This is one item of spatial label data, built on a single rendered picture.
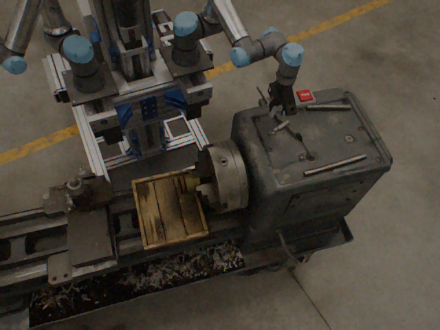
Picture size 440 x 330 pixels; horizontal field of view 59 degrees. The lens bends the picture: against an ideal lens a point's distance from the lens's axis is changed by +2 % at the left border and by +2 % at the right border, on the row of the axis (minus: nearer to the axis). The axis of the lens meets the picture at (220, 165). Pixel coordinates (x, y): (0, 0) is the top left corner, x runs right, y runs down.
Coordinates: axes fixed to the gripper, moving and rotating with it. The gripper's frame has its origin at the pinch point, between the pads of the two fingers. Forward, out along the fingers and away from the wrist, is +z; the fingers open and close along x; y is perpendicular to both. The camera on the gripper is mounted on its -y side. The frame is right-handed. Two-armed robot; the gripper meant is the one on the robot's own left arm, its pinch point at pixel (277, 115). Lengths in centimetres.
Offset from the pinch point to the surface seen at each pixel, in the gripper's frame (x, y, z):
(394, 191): -123, -1, 129
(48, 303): 117, -33, 72
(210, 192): 34.7, -20.1, 17.8
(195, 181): 39.3, -12.9, 18.1
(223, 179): 29.3, -20.2, 7.6
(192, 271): 47, -37, 69
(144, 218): 64, -15, 41
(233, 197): 26.4, -26.3, 14.3
